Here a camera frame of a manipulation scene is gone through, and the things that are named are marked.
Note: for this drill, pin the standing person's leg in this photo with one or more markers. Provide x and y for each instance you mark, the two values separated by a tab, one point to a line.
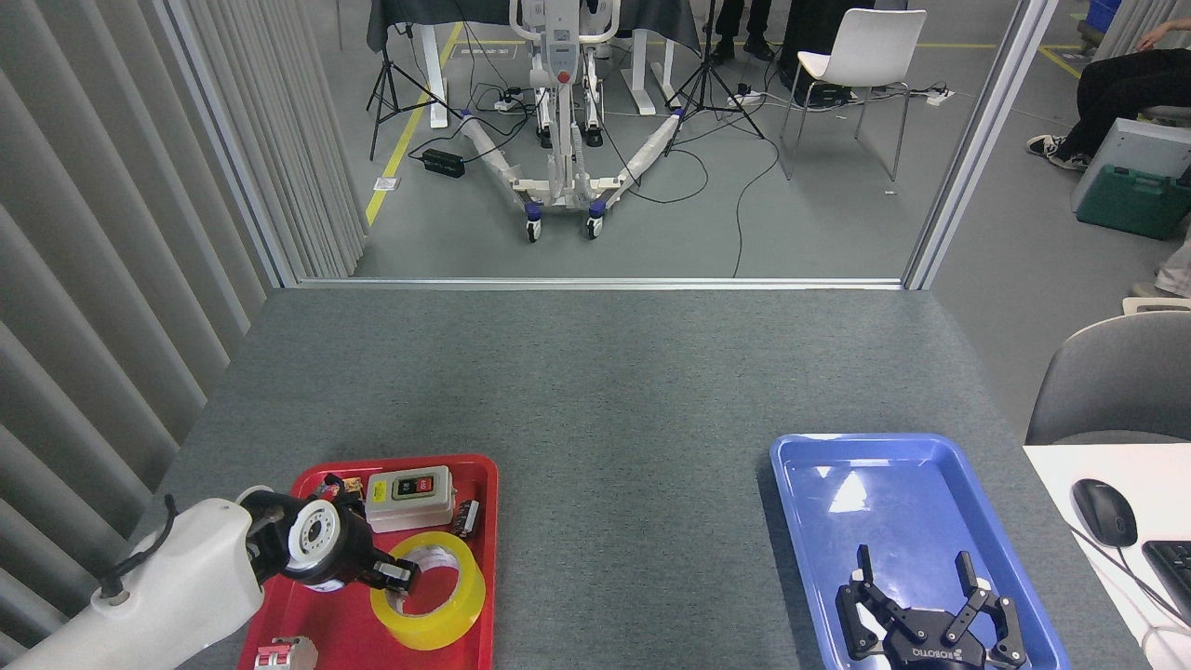
1176	274

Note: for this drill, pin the white block with red part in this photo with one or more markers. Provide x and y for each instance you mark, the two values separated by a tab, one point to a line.
288	653

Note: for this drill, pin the blue bin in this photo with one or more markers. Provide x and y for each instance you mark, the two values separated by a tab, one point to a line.
1103	17

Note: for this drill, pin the seated person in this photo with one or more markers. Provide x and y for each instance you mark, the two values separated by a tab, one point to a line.
1117	84

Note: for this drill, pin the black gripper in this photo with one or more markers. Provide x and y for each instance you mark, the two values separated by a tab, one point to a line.
358	554
935	647

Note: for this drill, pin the red plastic tray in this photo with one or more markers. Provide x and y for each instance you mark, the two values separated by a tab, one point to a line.
335	623

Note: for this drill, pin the silver rail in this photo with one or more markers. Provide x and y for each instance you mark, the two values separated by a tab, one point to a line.
595	283

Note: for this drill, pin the white desk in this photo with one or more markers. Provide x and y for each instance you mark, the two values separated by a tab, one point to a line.
1154	484

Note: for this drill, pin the person in black shoes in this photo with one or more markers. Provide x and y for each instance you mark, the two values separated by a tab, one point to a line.
758	19

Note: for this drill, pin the white stand on wheels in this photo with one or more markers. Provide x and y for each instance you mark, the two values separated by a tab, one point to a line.
558	140

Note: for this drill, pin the grey metal box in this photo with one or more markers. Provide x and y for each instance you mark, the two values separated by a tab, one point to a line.
1144	144

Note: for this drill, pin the black push button orange cap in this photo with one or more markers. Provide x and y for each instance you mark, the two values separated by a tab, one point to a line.
350	485

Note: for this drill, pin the silver post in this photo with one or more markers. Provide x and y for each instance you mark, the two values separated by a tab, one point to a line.
980	140
228	140

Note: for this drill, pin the black power adapter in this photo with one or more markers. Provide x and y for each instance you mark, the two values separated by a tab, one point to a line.
443	163

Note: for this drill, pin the white floor plate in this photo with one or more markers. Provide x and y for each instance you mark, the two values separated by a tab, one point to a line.
385	184

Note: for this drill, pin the grey office chair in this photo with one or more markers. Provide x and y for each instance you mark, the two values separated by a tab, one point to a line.
1117	381

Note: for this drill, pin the small black toggle switch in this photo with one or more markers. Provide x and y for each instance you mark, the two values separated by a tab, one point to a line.
465	519

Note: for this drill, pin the yellow tape roll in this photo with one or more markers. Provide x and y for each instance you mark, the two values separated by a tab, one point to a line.
456	614

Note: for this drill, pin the grey switch box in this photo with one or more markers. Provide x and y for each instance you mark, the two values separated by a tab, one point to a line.
409	510

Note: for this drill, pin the green tool case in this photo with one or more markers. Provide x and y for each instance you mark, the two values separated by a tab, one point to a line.
1126	205

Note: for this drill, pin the white chair metal legs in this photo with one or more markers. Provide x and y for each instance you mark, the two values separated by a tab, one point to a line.
875	42

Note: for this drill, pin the cream flat board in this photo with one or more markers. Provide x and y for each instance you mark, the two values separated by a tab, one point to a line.
1154	305

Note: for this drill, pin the white power strip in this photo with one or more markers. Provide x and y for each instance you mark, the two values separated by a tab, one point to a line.
507	102
744	96
940	95

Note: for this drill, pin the black computer mouse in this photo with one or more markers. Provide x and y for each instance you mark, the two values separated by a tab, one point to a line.
1104	512

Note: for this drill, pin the black tripod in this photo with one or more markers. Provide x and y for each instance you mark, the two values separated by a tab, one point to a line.
386	65
706	65

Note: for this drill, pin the black keyboard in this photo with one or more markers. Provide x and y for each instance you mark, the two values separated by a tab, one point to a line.
1172	572

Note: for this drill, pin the blue plastic tray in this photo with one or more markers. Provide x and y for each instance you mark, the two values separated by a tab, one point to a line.
893	493

